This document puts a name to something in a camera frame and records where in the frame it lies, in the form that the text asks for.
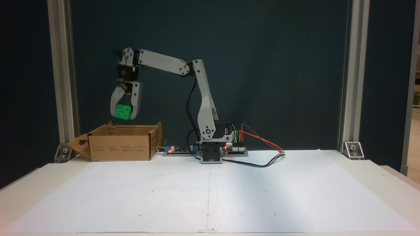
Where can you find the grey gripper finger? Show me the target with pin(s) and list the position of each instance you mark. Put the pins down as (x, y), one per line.
(115, 103)
(136, 105)

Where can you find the green die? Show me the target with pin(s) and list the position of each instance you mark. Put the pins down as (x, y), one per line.
(123, 112)

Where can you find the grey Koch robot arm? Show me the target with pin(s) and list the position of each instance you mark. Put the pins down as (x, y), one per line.
(205, 98)

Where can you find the brown cardboard box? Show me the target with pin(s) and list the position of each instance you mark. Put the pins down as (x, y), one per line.
(121, 147)

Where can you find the blue circuit board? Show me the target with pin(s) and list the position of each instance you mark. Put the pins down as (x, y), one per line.
(180, 150)

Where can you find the grey vertical profile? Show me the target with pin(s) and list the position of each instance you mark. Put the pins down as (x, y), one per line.
(410, 82)

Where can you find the aluminium frame post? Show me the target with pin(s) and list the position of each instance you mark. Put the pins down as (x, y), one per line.
(354, 82)
(64, 82)

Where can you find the metal corner bracket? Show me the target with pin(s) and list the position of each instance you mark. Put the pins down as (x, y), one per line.
(64, 153)
(353, 150)

